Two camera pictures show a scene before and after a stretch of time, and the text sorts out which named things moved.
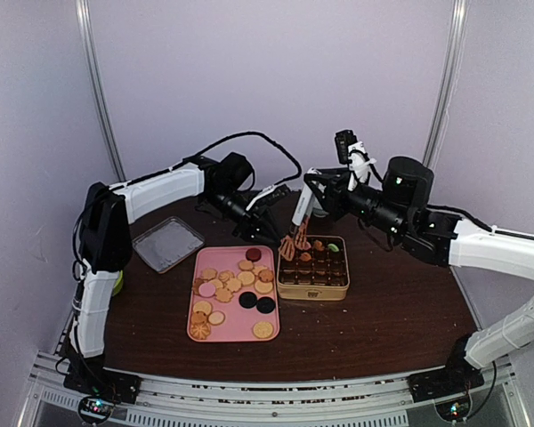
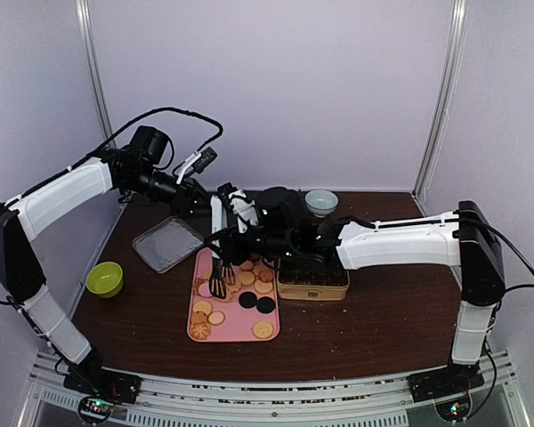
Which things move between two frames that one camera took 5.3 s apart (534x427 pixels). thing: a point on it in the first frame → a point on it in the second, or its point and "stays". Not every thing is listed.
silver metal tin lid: (167, 244) stays
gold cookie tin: (319, 273) stays
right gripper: (335, 186) → (231, 252)
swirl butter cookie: (200, 331) stays
